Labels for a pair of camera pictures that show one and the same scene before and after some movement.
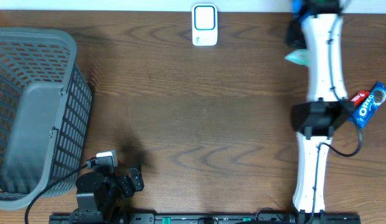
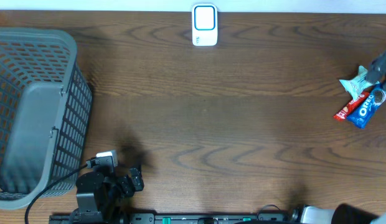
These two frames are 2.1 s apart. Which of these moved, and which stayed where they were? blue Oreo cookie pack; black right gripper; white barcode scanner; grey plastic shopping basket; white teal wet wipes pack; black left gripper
Moved: white teal wet wipes pack; black right gripper
Stayed: black left gripper; blue Oreo cookie pack; grey plastic shopping basket; white barcode scanner
